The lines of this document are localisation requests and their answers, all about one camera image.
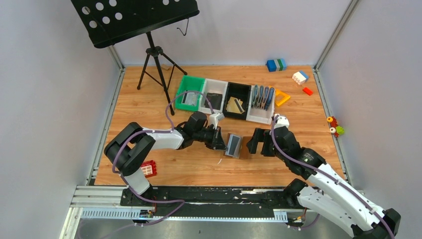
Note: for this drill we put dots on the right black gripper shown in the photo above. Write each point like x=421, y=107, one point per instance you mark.
x=258, y=136

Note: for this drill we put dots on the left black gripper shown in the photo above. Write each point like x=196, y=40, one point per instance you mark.
x=220, y=143

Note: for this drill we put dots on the brown leather card holder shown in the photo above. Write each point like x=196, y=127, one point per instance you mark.
x=237, y=146

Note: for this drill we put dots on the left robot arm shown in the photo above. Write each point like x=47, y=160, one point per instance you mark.
x=128, y=150

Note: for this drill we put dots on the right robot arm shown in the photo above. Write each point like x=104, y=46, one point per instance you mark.
x=322, y=190

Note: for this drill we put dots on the gold cards in black bin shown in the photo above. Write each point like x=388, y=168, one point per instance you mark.
x=234, y=105

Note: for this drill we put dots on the blue card holder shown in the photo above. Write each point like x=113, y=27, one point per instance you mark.
x=262, y=97

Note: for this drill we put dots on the silver cards in green bin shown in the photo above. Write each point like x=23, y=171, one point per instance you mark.
x=190, y=98

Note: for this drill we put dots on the white bin with holders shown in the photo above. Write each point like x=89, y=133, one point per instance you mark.
x=260, y=115

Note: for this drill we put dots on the black plastic bin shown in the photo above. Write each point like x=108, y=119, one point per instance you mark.
x=240, y=91

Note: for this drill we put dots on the white plastic bin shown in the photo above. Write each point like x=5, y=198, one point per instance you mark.
x=214, y=91

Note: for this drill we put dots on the green plastic bin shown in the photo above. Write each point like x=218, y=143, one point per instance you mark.
x=191, y=84

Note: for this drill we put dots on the small red toy brick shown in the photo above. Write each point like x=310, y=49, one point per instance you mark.
x=307, y=91

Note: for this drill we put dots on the red white toy brick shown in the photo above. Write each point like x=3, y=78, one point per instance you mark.
x=149, y=168

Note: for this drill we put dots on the blue green block stack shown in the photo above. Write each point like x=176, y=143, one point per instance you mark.
x=276, y=65

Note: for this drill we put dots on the white blue toy block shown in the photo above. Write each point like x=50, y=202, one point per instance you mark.
x=300, y=77

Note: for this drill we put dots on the red green toy car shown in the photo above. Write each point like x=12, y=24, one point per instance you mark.
x=334, y=127

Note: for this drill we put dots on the black music stand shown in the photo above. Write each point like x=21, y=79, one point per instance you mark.
x=109, y=22

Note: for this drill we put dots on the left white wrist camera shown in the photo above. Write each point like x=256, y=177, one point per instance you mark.
x=215, y=118

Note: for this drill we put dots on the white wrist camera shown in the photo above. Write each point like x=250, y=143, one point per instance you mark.
x=215, y=118
x=280, y=121

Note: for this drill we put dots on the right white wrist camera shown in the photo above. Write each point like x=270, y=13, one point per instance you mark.
x=280, y=121

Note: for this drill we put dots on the yellow plastic frame block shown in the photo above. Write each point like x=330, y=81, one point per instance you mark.
x=280, y=97

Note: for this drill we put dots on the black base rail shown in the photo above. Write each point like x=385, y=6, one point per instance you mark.
x=215, y=203

